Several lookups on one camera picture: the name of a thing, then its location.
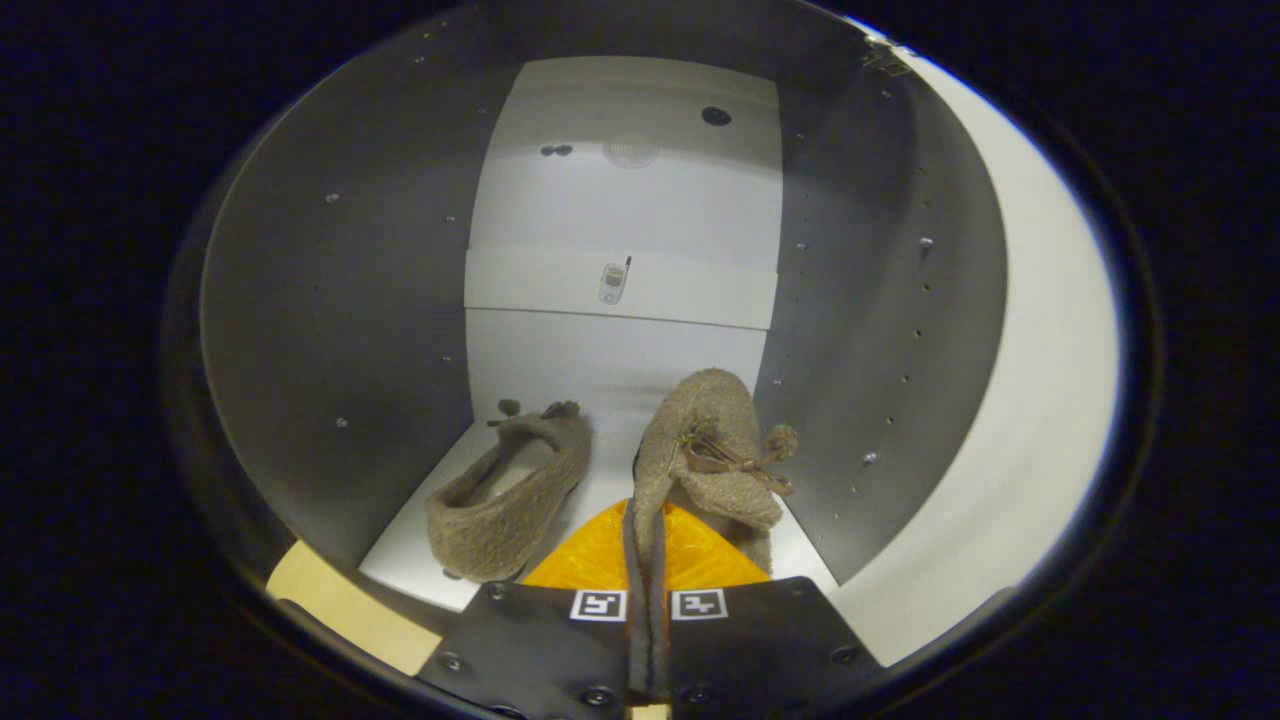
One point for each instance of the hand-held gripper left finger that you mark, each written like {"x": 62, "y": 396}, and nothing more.
{"x": 540, "y": 640}

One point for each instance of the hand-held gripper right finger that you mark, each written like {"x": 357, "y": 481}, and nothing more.
{"x": 760, "y": 635}

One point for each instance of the brown fuzzy shoe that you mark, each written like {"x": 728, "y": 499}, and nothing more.
{"x": 705, "y": 420}
{"x": 520, "y": 510}

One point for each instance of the grey shoe cabinet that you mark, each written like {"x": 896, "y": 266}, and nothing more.
{"x": 340, "y": 300}

